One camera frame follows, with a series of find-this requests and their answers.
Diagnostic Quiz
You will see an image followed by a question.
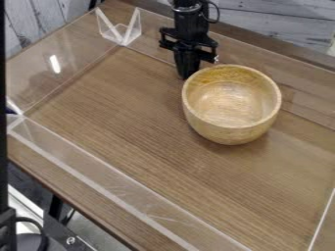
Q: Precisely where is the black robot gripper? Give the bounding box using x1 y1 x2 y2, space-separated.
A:
160 7 219 77

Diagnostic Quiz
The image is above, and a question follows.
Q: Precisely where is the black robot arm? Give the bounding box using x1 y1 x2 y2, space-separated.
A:
160 0 220 79

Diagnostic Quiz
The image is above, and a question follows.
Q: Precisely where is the light wooden bowl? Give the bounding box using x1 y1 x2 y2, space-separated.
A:
181 64 282 145

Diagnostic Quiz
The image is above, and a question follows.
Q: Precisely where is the blue object at edge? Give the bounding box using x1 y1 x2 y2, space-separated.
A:
7 107 17 115

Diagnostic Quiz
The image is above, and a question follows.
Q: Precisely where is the black table leg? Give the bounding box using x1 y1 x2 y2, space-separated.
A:
48 195 64 221

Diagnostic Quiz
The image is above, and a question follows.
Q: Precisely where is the black vertical post at edge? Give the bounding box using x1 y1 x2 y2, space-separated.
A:
0 0 17 251

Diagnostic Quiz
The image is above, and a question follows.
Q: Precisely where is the black cable loop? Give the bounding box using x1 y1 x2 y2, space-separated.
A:
15 217 49 251

